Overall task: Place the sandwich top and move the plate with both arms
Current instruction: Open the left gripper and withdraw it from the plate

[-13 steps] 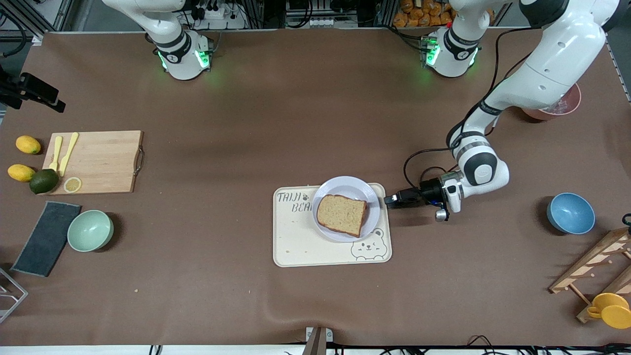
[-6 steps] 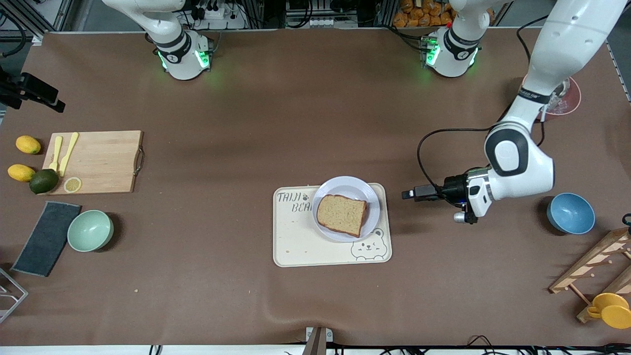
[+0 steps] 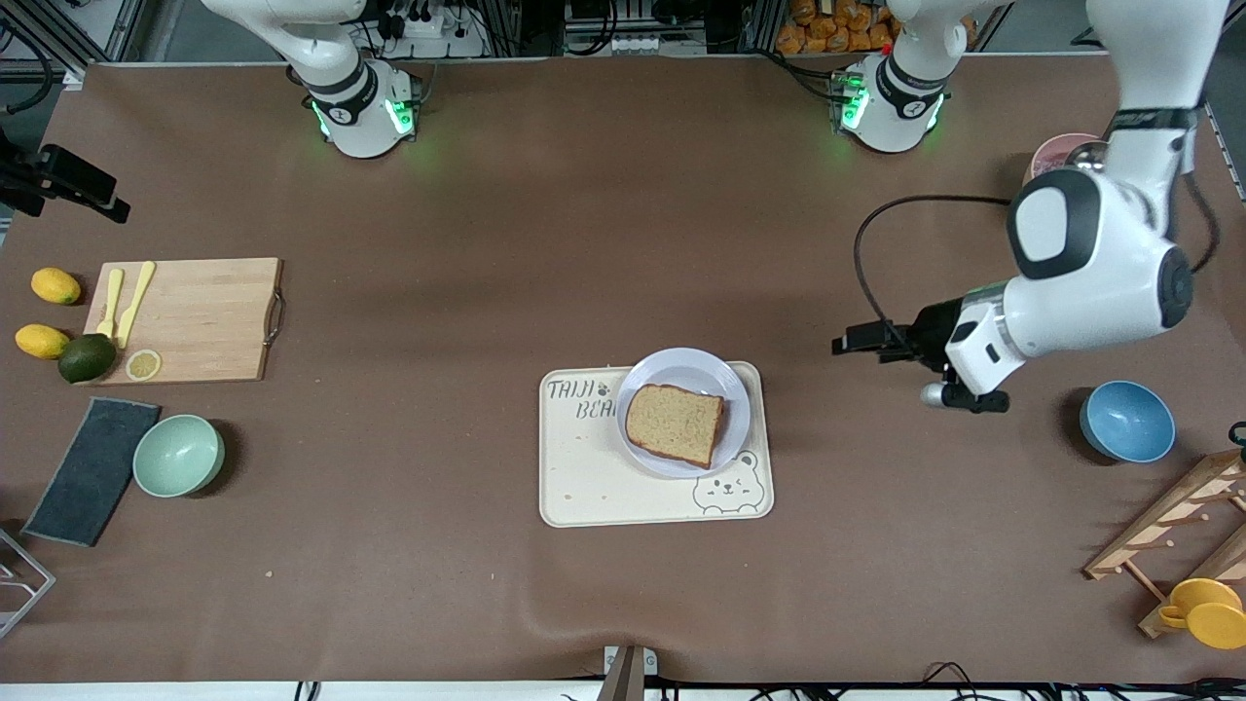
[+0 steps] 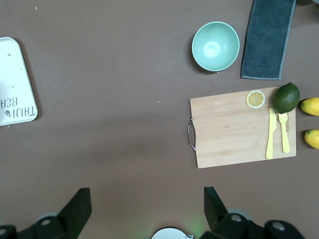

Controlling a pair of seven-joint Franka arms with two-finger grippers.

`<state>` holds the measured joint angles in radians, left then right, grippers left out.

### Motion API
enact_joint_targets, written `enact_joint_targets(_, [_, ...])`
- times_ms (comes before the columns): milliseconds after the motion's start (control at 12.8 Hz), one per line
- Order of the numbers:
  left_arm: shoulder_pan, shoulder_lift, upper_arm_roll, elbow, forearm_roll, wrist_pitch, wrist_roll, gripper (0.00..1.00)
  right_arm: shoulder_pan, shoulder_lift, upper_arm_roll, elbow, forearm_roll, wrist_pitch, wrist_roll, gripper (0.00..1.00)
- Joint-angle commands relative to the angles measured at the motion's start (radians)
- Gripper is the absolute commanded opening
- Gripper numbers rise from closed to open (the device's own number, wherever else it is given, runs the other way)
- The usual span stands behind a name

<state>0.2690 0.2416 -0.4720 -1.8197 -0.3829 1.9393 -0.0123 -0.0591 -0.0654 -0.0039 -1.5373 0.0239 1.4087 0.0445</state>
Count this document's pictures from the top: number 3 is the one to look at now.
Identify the orange snack pile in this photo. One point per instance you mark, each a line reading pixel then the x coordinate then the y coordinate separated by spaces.
pixel 827 24

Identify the yellow plastic knife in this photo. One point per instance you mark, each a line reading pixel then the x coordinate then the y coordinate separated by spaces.
pixel 136 302

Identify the blue bowl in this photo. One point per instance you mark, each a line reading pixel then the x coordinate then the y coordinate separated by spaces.
pixel 1127 421

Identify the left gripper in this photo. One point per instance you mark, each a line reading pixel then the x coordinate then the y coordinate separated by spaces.
pixel 933 331

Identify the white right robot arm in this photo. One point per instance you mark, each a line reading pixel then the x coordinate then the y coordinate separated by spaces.
pixel 341 107

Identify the wooden cutting board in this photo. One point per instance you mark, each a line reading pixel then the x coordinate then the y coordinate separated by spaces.
pixel 204 321

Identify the metal table bracket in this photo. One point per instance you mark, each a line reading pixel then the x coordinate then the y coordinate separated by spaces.
pixel 628 672

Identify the wooden rack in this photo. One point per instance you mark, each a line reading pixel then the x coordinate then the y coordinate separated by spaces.
pixel 1168 516

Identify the white power strip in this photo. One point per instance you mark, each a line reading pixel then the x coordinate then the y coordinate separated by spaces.
pixel 428 24

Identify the pink bowl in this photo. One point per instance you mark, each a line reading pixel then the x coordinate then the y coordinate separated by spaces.
pixel 1046 154

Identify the yellow plastic fork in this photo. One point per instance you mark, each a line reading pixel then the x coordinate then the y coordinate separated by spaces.
pixel 111 302

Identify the plain toast bread slice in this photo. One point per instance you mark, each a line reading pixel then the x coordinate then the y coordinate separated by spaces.
pixel 672 424

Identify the mint green bowl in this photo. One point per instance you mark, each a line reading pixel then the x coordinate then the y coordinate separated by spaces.
pixel 178 456

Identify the green avocado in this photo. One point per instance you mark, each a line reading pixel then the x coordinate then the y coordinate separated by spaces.
pixel 86 358

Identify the cream bear print tray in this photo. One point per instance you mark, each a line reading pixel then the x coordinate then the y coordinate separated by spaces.
pixel 584 477

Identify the yellow cup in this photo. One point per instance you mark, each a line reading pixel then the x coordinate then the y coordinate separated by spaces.
pixel 1207 613

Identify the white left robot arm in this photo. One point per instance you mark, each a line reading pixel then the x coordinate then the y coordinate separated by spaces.
pixel 1100 273

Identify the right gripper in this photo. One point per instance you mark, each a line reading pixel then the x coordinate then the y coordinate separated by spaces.
pixel 68 176

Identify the yellow lemon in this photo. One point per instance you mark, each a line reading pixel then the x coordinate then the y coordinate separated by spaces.
pixel 42 342
pixel 55 286

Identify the dark grey cloth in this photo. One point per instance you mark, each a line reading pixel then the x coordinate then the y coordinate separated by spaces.
pixel 91 472

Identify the white ribbed plate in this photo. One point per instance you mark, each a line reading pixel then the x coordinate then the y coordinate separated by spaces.
pixel 681 365

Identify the lemon slice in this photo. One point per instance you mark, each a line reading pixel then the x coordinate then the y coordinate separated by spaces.
pixel 143 365

